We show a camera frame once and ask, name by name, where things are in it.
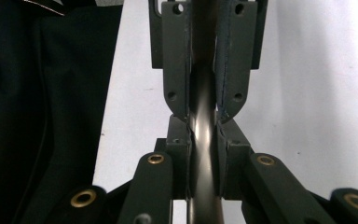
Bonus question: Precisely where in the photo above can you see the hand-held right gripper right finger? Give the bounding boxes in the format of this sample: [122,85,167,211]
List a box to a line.
[213,0,269,200]

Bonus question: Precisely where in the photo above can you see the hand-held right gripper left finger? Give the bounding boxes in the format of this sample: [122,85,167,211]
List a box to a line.
[148,0,194,200]

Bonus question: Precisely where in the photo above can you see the brown wooden spoon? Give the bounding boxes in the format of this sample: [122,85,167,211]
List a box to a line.
[186,0,227,224]

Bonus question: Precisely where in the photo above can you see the dark cloth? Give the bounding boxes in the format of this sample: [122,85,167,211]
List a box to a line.
[0,0,124,224]

